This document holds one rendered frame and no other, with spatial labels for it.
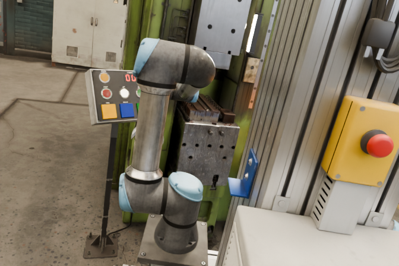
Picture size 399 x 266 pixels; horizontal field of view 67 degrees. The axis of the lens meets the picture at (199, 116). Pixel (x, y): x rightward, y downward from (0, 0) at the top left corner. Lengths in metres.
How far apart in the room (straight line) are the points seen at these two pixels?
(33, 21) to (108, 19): 1.75
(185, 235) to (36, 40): 7.20
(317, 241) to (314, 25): 0.35
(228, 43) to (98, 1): 5.35
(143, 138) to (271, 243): 0.52
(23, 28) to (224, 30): 6.49
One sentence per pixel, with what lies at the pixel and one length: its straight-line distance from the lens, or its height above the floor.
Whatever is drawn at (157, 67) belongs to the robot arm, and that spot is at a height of 1.39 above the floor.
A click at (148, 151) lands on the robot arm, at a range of 0.91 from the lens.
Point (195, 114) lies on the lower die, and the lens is 1.94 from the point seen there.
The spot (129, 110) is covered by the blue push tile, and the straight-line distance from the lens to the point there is 1.66.
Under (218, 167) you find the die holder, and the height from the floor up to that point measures 0.61.
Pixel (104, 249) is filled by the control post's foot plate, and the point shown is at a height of 0.01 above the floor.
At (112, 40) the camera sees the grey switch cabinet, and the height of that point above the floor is 0.75.
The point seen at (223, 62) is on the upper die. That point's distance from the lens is 1.91.
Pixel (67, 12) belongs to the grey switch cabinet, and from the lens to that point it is 7.12.
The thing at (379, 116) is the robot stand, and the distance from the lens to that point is 0.52.
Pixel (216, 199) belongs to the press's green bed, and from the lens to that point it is 2.24.
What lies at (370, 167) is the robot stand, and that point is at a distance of 0.55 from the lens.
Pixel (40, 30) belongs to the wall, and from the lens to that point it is 7.89.
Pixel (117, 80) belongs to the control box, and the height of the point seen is 1.15.
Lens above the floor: 1.54
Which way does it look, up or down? 18 degrees down
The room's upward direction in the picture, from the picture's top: 11 degrees clockwise
